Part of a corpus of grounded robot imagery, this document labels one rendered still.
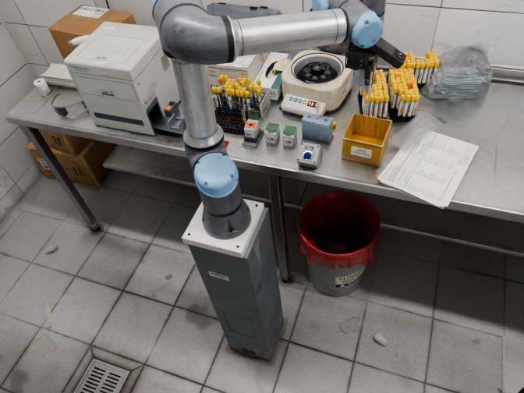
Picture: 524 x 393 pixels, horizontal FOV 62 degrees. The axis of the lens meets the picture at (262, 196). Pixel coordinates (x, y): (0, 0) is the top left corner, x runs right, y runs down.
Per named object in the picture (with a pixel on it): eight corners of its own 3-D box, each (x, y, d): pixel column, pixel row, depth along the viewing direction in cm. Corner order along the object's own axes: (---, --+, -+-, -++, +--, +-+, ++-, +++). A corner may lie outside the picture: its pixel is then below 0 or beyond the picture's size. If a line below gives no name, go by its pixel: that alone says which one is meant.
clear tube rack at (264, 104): (214, 112, 174) (210, 97, 168) (224, 97, 180) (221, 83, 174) (262, 120, 168) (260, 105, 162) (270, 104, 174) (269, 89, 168)
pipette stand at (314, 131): (300, 143, 158) (299, 122, 150) (307, 130, 162) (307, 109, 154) (327, 149, 155) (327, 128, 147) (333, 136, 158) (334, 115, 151)
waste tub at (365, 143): (340, 159, 151) (341, 138, 143) (351, 134, 158) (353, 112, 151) (379, 168, 147) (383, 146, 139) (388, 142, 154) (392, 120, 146)
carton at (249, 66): (197, 92, 183) (189, 61, 172) (224, 54, 200) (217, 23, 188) (252, 100, 176) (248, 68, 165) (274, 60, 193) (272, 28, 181)
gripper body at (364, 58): (352, 56, 132) (354, 18, 122) (380, 60, 129) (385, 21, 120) (344, 70, 127) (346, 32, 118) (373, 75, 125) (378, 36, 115)
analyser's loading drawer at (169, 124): (146, 129, 168) (143, 118, 164) (155, 118, 172) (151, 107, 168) (194, 138, 162) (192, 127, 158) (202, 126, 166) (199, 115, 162)
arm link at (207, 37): (167, 33, 83) (392, 7, 95) (157, 8, 90) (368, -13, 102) (173, 86, 91) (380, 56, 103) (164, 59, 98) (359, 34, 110)
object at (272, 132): (266, 144, 159) (263, 130, 154) (270, 136, 162) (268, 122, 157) (276, 146, 158) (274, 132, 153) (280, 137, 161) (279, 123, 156)
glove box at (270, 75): (253, 100, 177) (250, 79, 169) (272, 65, 190) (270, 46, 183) (282, 104, 173) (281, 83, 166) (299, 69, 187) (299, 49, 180)
